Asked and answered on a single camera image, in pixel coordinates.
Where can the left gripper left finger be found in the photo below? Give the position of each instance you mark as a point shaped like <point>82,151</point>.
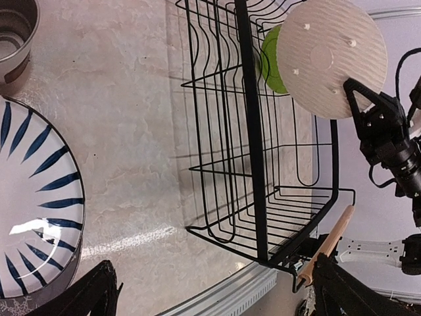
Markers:
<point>96,293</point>

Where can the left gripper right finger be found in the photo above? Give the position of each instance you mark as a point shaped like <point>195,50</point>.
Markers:
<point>339,293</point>

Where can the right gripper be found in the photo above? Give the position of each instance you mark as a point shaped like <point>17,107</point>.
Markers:
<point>384,132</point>

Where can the gold patterned plate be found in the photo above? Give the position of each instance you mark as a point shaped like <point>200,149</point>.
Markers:
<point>323,43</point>

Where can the grey plate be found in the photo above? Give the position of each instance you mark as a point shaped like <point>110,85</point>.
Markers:
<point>25,304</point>

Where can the white plate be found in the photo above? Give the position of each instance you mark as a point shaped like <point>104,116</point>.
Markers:
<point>42,201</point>

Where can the white cup with wood band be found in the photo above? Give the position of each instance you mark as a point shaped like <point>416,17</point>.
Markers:
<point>19,24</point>

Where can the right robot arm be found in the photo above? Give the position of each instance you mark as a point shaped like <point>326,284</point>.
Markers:
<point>403,254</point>

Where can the green plate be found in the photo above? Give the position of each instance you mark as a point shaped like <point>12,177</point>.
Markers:
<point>269,65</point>

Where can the front wooden rack handle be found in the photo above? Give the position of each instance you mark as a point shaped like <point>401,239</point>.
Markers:
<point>328,244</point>

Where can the right aluminium corner post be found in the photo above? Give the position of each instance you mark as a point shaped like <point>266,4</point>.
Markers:
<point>393,13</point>

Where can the black wire dish rack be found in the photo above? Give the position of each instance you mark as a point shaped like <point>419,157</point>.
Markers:
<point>268,170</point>

